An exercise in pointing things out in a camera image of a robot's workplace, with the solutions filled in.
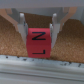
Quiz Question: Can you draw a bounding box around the pink block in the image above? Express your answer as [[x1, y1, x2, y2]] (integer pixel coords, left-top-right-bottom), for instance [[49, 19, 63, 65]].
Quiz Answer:
[[25, 27, 53, 59]]

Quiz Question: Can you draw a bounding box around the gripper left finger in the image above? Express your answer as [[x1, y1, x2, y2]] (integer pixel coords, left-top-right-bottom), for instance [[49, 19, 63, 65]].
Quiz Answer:
[[0, 7, 29, 46]]

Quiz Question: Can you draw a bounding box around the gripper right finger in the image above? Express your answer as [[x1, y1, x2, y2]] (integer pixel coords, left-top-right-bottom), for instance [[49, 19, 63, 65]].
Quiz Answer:
[[48, 7, 84, 48]]

